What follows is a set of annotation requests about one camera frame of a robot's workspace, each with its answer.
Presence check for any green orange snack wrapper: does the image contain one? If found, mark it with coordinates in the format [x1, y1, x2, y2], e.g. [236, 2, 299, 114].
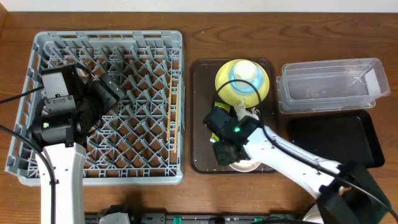
[210, 101, 231, 143]

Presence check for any white napkin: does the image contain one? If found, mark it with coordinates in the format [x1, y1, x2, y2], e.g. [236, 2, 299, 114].
[233, 99, 260, 121]

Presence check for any white bowl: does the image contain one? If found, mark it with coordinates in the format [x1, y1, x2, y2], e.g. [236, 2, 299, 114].
[229, 159, 261, 172]

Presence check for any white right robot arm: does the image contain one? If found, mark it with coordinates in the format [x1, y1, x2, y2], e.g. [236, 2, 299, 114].
[203, 110, 397, 223]

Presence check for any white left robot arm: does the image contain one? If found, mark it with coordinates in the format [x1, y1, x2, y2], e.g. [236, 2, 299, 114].
[29, 72, 126, 223]

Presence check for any grey plastic dishwasher rack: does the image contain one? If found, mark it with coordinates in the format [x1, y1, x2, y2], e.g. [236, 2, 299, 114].
[5, 30, 185, 186]

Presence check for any black waste tray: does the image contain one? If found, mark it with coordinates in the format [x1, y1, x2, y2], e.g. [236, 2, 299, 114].
[287, 110, 385, 169]

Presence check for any yellow plate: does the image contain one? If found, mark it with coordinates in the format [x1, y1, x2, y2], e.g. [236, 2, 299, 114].
[215, 59, 270, 108]

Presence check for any light blue small plate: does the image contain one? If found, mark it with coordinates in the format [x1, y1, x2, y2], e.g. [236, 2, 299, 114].
[229, 65, 265, 95]

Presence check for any white cup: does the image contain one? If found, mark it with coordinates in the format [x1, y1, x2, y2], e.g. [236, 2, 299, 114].
[233, 60, 257, 90]

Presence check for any dark brown serving tray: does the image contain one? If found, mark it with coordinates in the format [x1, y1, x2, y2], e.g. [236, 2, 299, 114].
[189, 58, 279, 174]

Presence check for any clear plastic bin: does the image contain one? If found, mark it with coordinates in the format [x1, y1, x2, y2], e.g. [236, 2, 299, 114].
[276, 58, 391, 114]

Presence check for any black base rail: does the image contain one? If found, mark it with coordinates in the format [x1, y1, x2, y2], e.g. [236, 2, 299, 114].
[85, 205, 297, 224]

